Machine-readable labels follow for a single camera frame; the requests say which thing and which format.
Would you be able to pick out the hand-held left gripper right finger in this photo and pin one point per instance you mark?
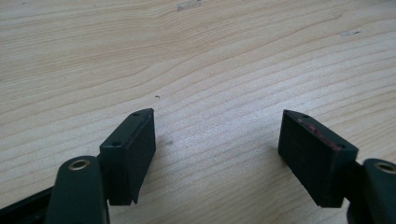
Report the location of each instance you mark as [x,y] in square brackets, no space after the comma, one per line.
[314,158]

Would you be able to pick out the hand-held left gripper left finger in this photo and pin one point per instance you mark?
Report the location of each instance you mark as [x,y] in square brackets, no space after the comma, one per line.
[127,158]

